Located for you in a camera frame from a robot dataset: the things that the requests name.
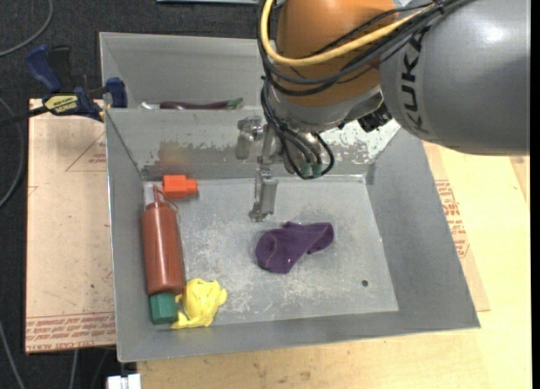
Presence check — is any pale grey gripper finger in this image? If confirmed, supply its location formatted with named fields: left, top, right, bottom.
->
left=258, top=170, right=279, bottom=219
left=248, top=170, right=262, bottom=224

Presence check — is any purple sock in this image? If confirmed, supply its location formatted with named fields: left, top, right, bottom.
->
left=255, top=220, right=336, bottom=275

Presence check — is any orange block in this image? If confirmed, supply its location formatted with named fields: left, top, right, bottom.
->
left=162, top=174, right=199, bottom=200

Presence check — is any grey metal bin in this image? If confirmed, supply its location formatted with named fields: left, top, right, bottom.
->
left=99, top=31, right=481, bottom=363

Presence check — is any red-brown squeeze bottle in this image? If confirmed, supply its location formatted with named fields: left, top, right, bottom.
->
left=140, top=184, right=186, bottom=296

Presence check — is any yellow toy duck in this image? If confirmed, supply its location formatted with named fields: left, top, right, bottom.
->
left=170, top=278, right=229, bottom=330

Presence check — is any green block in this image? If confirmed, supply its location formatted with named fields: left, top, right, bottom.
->
left=148, top=292, right=180, bottom=325

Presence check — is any brown cardboard board, red print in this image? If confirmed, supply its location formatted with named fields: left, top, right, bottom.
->
left=24, top=98, right=493, bottom=354

